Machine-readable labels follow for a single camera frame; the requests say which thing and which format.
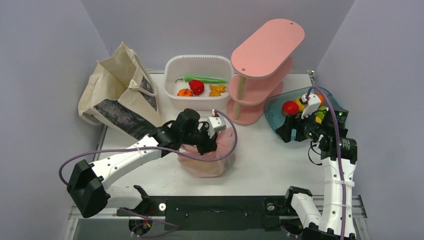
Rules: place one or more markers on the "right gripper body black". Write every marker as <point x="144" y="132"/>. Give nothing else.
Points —
<point x="306" y="128"/>

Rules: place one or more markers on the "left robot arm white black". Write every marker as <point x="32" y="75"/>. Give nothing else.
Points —
<point x="90" y="184"/>

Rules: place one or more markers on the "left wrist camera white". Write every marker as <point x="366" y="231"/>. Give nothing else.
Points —
<point x="215" y="125"/>

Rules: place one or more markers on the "orange fruit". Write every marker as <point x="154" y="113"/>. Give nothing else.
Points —
<point x="321" y="98"/>

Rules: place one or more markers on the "yellow lemon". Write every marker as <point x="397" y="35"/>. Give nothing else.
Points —
<point x="301" y="107"/>

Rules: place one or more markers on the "small orange pumpkin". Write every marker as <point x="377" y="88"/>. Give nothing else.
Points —
<point x="185" y="92"/>

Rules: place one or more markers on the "teal plastic tray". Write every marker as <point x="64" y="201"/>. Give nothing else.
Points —
<point x="275" y="117"/>

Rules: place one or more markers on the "white plastic tub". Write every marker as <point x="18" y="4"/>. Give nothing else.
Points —
<point x="197" y="66"/>

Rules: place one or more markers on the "yellow banana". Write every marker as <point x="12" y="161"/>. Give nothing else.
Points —
<point x="318" y="120"/>

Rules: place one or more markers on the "red bell pepper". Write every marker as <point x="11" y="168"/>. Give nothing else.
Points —
<point x="197" y="87"/>

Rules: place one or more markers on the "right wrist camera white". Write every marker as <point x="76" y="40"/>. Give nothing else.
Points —
<point x="311" y="104"/>

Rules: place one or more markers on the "red apple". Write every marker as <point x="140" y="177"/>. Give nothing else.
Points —
<point x="290" y="108"/>

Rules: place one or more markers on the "green apple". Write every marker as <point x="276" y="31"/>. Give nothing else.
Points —
<point x="321" y="112"/>

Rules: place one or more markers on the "beige canvas tote bag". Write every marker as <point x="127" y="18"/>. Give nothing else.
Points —
<point x="122" y="95"/>

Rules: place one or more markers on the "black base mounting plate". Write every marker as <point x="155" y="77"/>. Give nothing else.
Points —
<point x="219" y="213"/>

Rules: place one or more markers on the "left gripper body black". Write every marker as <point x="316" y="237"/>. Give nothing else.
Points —
<point x="200" y="138"/>

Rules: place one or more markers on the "pink three-tier shelf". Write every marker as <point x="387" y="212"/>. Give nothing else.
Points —
<point x="260" y="64"/>

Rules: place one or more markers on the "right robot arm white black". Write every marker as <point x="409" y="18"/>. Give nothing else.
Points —
<point x="339" y="156"/>

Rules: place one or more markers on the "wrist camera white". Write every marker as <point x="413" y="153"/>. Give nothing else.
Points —
<point x="215" y="125"/>
<point x="311" y="104"/>

